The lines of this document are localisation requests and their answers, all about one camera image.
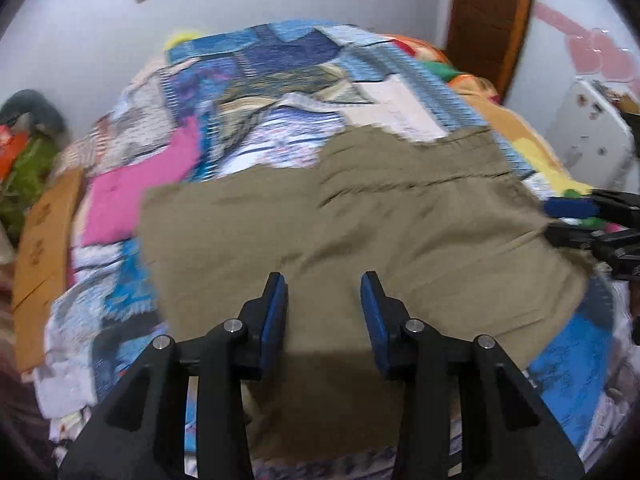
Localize wooden door frame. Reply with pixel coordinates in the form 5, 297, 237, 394
444, 0, 539, 107

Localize khaki pants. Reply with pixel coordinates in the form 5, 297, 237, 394
137, 125, 603, 466

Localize white appliance with stickers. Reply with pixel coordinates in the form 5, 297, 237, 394
549, 77, 637, 194

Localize blue patchwork blanket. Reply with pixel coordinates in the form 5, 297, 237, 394
35, 20, 631, 480

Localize rainbow fleece blanket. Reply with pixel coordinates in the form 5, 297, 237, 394
380, 35, 596, 226

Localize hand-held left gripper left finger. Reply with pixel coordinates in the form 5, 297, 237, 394
57, 272, 289, 480

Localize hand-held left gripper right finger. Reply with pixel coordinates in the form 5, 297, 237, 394
360, 271, 586, 480

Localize yellow foam tube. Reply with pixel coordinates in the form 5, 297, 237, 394
163, 27, 202, 52

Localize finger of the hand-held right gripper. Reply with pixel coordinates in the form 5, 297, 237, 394
544, 190, 640, 227
544, 225, 640, 282

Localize pink cloth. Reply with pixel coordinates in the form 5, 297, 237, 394
81, 115, 204, 249

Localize white wardrobe door pink hearts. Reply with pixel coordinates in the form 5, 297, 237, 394
500, 0, 640, 128

